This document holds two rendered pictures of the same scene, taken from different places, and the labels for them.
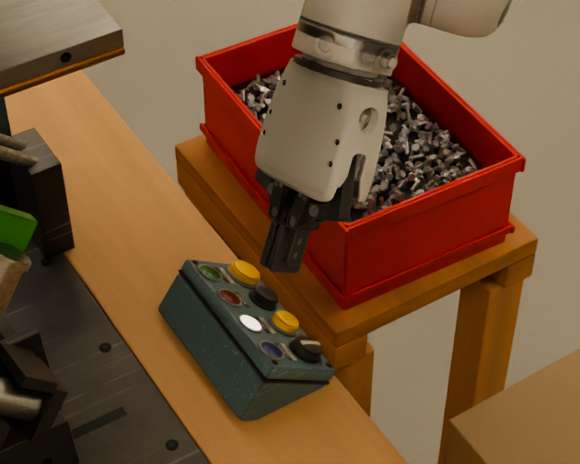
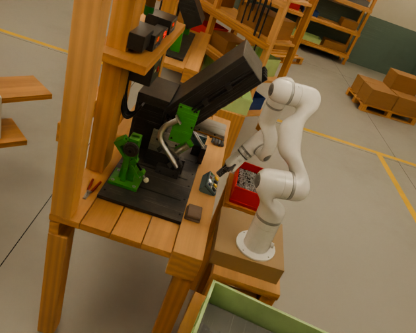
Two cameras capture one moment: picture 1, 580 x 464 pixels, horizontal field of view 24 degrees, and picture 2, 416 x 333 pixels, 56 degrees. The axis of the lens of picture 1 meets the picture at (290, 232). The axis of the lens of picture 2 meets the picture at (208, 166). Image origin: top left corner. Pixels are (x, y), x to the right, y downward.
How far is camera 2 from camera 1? 1.18 m
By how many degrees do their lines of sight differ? 26
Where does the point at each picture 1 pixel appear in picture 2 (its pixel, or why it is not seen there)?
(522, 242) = not seen: hidden behind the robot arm
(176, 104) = not seen: hidden behind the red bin
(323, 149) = (232, 160)
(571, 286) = (296, 278)
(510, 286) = not seen: hidden behind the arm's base
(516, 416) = (230, 211)
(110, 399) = (187, 178)
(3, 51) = (208, 129)
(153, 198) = (216, 168)
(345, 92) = (239, 155)
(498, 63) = (323, 239)
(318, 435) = (206, 198)
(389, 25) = (250, 150)
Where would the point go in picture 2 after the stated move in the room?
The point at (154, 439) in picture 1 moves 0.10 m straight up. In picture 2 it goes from (187, 184) to (192, 170)
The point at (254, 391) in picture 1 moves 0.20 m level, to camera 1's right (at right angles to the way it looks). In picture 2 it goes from (203, 186) to (231, 208)
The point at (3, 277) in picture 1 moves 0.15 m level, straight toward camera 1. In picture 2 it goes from (184, 147) to (172, 157)
